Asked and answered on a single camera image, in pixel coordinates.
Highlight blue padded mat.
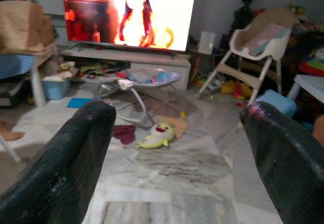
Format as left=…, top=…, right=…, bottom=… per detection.
left=0, top=54, right=35, bottom=80

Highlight person bare knee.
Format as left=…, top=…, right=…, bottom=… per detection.
left=312, top=115, right=324, bottom=146

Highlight dark decorated Christmas tree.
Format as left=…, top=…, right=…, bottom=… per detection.
left=230, top=0, right=264, bottom=37

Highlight dark red cloth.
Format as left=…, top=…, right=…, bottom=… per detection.
left=112, top=124, right=137, bottom=145

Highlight tan cardboard piece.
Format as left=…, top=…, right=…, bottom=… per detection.
left=161, top=116, right=189, bottom=139

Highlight white low table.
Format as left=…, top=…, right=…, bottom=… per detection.
left=287, top=73, right=324, bottom=105

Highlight light blue storage bin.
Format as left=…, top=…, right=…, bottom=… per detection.
left=41, top=76, right=72, bottom=100

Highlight white baby high chair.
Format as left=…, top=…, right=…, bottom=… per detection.
left=196, top=22, right=292, bottom=105

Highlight large flat screen television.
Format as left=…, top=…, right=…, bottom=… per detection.
left=60, top=0, right=197, bottom=54

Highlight brown paper bag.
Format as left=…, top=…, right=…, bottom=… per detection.
left=0, top=0, right=55, bottom=55

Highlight brown cardboard sheet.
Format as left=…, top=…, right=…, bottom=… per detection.
left=236, top=7, right=297, bottom=55

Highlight small wooden side table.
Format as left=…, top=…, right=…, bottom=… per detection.
left=188, top=46, right=226, bottom=83

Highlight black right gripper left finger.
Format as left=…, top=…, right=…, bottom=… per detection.
left=0, top=100, right=117, bottom=224

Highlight pile of picture books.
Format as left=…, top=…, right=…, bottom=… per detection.
left=75, top=61, right=123, bottom=80

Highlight light blue plastic stool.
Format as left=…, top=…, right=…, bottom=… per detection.
left=255, top=89, right=298, bottom=118

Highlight blue flat board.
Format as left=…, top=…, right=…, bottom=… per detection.
left=67, top=97, right=95, bottom=108

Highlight person bare foot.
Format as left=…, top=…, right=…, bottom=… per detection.
left=0, top=120, right=26, bottom=141

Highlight white side table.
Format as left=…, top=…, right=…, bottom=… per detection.
left=0, top=43, right=59, bottom=108

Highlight yellow red plush toy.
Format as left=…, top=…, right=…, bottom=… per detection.
left=220, top=80, right=253, bottom=100

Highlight white television stand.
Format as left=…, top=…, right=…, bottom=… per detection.
left=59, top=45, right=192, bottom=90

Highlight grey baby bouncer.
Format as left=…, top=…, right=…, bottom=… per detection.
left=97, top=68, right=182, bottom=130

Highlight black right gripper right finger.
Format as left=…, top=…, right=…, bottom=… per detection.
left=240, top=101, right=324, bottom=224

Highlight colourful plastic toy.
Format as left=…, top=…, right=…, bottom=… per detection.
left=298, top=47, right=324, bottom=77

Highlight white air purifier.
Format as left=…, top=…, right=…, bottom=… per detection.
left=198, top=31, right=217, bottom=55

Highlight yellow white shark plush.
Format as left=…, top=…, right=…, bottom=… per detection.
left=136, top=122, right=176, bottom=150

